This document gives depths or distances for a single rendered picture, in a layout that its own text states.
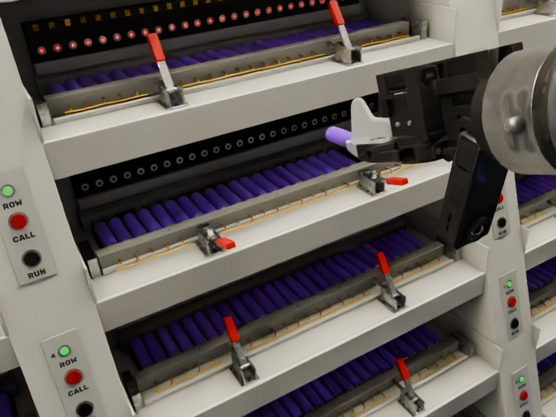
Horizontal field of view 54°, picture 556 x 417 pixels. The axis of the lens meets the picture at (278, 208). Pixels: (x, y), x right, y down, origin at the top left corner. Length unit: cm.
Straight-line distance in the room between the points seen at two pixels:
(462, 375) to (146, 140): 69
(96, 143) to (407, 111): 35
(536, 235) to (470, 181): 66
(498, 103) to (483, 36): 56
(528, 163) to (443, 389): 68
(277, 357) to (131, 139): 37
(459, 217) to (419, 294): 45
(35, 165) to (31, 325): 18
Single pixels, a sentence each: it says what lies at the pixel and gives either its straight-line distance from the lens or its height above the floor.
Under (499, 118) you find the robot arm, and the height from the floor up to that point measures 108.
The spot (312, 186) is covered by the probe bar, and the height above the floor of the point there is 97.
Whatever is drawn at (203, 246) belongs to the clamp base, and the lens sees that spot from 72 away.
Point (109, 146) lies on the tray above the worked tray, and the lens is 66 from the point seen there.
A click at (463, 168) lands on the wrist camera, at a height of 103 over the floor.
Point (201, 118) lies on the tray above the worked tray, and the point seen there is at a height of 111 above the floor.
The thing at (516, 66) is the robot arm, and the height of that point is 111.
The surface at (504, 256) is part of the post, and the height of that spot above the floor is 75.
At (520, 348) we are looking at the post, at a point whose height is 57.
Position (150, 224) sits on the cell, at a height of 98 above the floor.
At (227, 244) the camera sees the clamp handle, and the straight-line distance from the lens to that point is 64.
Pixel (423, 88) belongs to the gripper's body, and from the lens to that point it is 47.
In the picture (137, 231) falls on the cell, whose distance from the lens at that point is 75.
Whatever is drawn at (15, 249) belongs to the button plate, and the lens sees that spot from 65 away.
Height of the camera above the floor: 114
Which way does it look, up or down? 14 degrees down
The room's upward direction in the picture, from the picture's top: 13 degrees counter-clockwise
